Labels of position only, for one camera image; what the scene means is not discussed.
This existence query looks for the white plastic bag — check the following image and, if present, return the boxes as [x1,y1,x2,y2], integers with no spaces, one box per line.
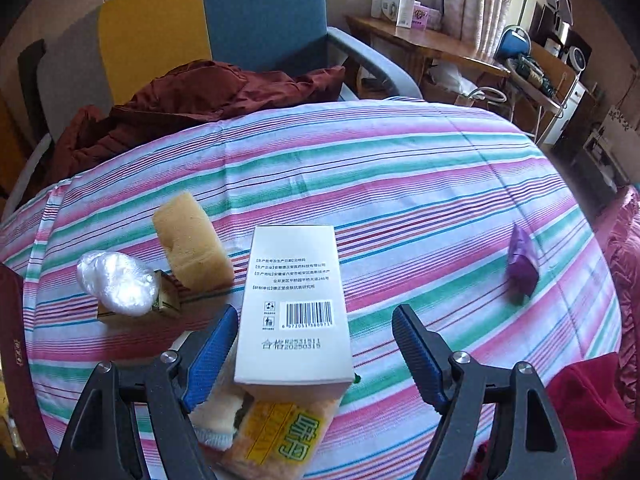
[427,62,476,101]

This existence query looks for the white wire rack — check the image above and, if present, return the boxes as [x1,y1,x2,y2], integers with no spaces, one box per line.
[505,55,566,146]

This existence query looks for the small green tea box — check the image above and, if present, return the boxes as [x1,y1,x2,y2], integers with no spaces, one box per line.
[96,270,182,321]

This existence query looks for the pink purple carton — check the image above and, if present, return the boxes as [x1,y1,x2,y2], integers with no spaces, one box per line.
[411,2,443,31]

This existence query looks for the clear plastic wrap ball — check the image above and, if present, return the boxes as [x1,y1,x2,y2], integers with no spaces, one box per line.
[76,251,160,317]

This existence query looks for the pink quilted bedspread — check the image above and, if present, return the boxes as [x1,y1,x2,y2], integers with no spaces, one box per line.
[595,185,640,361]

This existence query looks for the maroon jacket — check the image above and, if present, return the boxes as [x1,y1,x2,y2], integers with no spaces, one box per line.
[42,60,347,186]

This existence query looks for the dark red gold-lined box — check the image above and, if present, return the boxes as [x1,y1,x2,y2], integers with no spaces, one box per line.
[0,264,56,466]

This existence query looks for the red cloth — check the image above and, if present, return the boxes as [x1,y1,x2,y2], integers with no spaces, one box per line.
[545,352,640,480]

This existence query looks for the pink patterned curtain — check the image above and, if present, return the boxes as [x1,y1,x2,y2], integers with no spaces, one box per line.
[442,0,526,61]

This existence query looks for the cream fluffy cloth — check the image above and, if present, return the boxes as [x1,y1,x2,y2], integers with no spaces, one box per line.
[192,385,251,448]

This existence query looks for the dark patterned bundle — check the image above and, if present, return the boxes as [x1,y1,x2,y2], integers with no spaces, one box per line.
[512,55,556,93]

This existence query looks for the yellow sponge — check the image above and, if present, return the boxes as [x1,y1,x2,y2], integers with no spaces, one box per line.
[151,191,235,291]

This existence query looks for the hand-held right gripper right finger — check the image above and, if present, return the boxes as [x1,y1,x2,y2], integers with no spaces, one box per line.
[391,304,576,480]

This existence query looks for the pink green striped blanket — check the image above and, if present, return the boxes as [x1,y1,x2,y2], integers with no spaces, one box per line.
[0,100,623,480]

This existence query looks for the white barcode box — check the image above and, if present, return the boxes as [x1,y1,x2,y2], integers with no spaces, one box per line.
[234,225,353,403]

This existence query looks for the wooden desk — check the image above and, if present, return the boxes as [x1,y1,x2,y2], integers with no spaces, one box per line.
[345,15,511,96]

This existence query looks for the grey yellow blue sofa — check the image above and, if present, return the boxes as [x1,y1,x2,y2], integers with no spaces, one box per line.
[0,0,423,221]

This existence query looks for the blue rounded object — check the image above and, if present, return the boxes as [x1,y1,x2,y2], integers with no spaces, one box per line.
[497,25,532,63]

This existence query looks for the orange snack packet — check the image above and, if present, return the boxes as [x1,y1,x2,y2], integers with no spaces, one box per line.
[215,390,346,480]

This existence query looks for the purple packet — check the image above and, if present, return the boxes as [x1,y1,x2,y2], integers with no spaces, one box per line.
[507,222,540,293]

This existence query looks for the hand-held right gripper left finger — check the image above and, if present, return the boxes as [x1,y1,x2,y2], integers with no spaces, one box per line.
[52,304,240,480]

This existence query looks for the white low shelf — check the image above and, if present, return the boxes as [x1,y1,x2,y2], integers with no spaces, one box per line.
[582,130,631,186]

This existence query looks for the wooden wardrobe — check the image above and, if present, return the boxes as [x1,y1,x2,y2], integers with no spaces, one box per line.
[0,95,31,201]

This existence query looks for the wooden cabinet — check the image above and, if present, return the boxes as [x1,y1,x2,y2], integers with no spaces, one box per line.
[530,40,601,146]

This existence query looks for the brown paper bag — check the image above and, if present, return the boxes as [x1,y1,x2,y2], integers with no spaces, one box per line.
[425,80,506,112]

